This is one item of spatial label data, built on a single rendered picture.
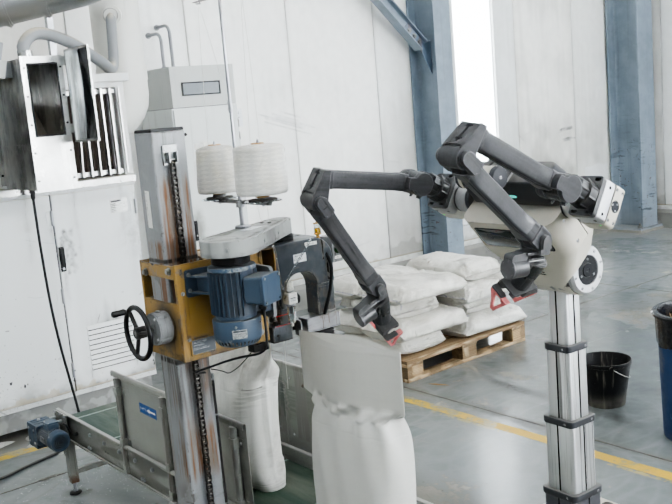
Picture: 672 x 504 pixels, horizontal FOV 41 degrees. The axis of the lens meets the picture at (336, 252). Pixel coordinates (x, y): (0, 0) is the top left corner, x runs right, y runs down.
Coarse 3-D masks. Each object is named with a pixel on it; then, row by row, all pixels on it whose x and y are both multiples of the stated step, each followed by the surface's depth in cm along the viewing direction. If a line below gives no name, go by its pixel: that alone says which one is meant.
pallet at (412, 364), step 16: (448, 336) 625; (480, 336) 618; (512, 336) 641; (416, 352) 592; (432, 352) 589; (464, 352) 608; (480, 352) 622; (416, 368) 579; (432, 368) 595; (448, 368) 598
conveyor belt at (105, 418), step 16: (80, 416) 445; (96, 416) 443; (112, 416) 441; (112, 432) 418; (288, 464) 362; (288, 480) 347; (304, 480) 346; (256, 496) 335; (272, 496) 334; (288, 496) 333; (304, 496) 331
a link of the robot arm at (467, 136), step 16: (464, 128) 226; (480, 128) 223; (448, 144) 226; (464, 144) 221; (480, 144) 225; (496, 144) 229; (448, 160) 223; (496, 160) 232; (512, 160) 233; (528, 160) 236; (528, 176) 237; (544, 176) 240; (560, 176) 240; (576, 176) 243; (560, 192) 242; (576, 192) 244
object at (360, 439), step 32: (320, 352) 292; (352, 352) 279; (384, 352) 272; (320, 384) 296; (352, 384) 281; (384, 384) 274; (320, 416) 296; (352, 416) 285; (384, 416) 275; (320, 448) 297; (352, 448) 283; (384, 448) 275; (320, 480) 300; (352, 480) 285; (384, 480) 277
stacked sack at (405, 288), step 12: (396, 276) 605; (408, 276) 601; (420, 276) 598; (432, 276) 603; (444, 276) 597; (456, 276) 603; (396, 288) 574; (408, 288) 573; (420, 288) 577; (432, 288) 583; (444, 288) 589; (456, 288) 597; (396, 300) 568; (408, 300) 571
